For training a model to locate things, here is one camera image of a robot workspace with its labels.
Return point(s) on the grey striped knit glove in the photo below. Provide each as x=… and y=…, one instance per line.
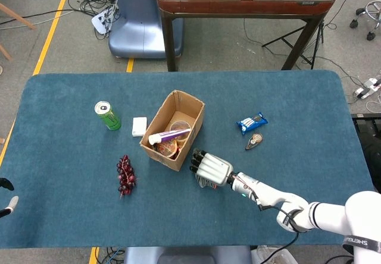
x=205, y=183

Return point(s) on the blue felt table cover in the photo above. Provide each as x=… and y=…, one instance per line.
x=178, y=216

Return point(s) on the clear plastic bag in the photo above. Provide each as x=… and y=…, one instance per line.
x=274, y=256

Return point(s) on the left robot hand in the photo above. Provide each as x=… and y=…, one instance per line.
x=14, y=201

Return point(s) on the orange jelly cup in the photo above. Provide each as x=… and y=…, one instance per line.
x=165, y=148

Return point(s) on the black tripod stand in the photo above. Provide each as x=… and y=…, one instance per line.
x=322, y=35

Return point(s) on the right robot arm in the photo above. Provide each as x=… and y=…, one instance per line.
x=274, y=192

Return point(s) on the blue snack packet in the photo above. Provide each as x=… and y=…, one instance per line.
x=251, y=122

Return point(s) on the open cardboard box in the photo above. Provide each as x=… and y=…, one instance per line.
x=162, y=158

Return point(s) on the green drink can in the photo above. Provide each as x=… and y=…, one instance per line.
x=111, y=119

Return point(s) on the brown mahjong table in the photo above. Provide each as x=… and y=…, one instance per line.
x=238, y=6

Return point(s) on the small white box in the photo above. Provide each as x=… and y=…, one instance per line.
x=139, y=126

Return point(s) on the purple white tube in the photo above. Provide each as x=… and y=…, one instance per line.
x=169, y=134

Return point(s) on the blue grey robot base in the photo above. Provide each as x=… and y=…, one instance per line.
x=140, y=23

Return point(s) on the dark red grape bunch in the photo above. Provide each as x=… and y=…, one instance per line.
x=126, y=174

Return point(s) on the wooden easel frame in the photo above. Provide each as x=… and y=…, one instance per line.
x=18, y=17

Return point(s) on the white power strip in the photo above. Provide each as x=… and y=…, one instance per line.
x=99, y=23
x=364, y=90

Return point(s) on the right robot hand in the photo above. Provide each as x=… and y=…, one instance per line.
x=214, y=169

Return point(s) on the grey robot torso base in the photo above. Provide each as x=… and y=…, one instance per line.
x=184, y=256

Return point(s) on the black equipment case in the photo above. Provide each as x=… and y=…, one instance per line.
x=369, y=139

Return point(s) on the chrome wheeled stool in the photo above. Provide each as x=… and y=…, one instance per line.
x=354, y=23

